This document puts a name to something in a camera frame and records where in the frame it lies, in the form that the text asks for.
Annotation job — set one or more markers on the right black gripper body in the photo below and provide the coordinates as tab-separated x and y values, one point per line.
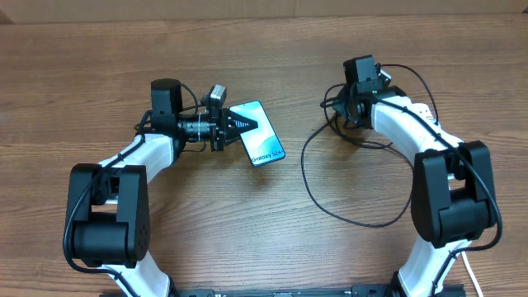
341	107

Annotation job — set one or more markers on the white power strip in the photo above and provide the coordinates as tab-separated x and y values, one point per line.
424	111

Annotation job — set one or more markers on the blue Samsung Galaxy smartphone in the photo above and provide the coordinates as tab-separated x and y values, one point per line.
262	144

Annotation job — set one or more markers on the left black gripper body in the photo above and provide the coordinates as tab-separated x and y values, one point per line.
216	135

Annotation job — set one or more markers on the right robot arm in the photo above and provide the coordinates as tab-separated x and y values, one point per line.
453	203

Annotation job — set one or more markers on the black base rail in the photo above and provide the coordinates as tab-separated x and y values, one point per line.
288	292

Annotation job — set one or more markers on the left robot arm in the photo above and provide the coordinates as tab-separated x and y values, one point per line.
107	224

